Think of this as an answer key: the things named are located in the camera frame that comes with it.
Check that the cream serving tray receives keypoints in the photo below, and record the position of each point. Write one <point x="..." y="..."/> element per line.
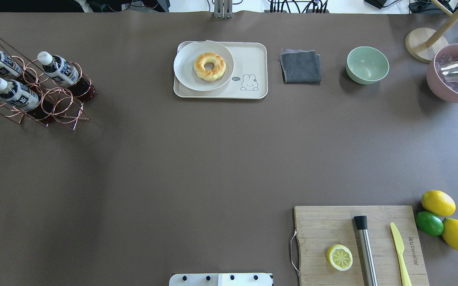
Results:
<point x="249" y="79"/>

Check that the tea bottle lower outer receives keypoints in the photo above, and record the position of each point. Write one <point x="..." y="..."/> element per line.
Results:
<point x="66" y="75"/>

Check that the tea bottle lower middle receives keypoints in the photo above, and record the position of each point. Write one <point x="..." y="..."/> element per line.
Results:
<point x="26" y="100"/>

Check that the glazed donut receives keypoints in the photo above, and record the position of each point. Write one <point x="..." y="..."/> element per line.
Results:
<point x="210" y="66"/>

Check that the white plate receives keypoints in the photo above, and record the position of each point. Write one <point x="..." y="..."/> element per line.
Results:
<point x="184" y="61"/>

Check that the grey folded cloth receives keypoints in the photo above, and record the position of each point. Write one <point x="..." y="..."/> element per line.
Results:
<point x="301" y="66"/>

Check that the bamboo cutting board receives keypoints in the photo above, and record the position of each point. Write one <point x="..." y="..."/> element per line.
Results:
<point x="320" y="227"/>

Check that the steel muddler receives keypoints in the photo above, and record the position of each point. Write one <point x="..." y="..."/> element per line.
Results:
<point x="366" y="254"/>

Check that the green bowl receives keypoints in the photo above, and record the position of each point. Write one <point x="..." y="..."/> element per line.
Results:
<point x="366" y="65"/>

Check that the half lemon slice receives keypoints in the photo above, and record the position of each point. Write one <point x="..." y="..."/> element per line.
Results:
<point x="340" y="257"/>

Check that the yellow plastic knife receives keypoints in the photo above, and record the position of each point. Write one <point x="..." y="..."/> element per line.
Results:
<point x="400" y="248"/>

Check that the green lime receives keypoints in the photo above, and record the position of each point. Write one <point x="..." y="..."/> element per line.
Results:
<point x="429" y="223"/>

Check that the yellow lemon near board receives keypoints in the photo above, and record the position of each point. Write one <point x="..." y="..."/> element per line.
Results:
<point x="438" y="203"/>

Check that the wooden cup stand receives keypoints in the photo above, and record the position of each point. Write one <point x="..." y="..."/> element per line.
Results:
<point x="423" y="43"/>

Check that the pink bowl of ice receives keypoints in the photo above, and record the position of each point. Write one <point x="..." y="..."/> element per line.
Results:
<point x="437" y="84"/>

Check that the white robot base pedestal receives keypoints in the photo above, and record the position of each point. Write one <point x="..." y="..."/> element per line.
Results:
<point x="222" y="279"/>

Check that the copper wire bottle rack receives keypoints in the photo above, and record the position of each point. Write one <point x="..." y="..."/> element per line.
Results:
<point x="67" y="110"/>

